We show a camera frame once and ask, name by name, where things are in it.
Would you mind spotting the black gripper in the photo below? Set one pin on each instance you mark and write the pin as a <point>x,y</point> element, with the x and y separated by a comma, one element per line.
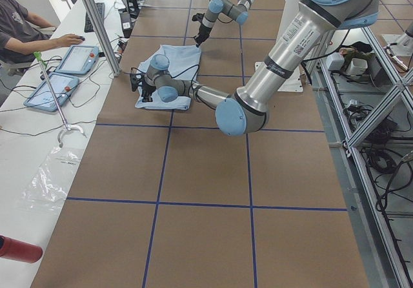
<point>202,30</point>
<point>148,90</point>

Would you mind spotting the light blue button-up shirt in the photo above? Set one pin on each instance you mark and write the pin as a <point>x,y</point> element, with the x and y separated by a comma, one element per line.
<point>170,70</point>

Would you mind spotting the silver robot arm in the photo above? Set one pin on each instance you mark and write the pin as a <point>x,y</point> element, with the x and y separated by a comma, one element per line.
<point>236,12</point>
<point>246,110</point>

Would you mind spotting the person's hand on mouse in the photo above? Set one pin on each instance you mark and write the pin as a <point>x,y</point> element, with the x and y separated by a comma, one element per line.
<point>69,40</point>

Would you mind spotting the upper blue teach pendant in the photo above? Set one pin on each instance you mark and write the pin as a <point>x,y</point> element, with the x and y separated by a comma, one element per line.
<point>78,60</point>

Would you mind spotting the metal reacher grabber stick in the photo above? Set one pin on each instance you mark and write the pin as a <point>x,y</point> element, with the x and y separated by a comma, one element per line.
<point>68,128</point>

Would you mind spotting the clear plastic bag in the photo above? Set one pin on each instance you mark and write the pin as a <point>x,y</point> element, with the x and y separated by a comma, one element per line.
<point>48,189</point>

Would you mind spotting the seated person grey shirt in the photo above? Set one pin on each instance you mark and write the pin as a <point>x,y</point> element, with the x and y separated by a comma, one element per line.
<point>19,37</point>

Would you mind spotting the red cylinder bottle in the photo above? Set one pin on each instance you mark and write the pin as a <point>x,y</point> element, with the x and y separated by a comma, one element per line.
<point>13,249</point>

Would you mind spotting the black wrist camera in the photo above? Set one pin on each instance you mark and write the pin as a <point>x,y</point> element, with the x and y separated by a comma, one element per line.
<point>198,17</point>
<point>136,78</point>

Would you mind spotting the aluminium frame post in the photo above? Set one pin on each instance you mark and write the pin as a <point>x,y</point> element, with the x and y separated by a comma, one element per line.
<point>102,36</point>

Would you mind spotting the white pedestal column base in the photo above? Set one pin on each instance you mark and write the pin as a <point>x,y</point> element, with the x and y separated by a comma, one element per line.
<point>293,83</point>

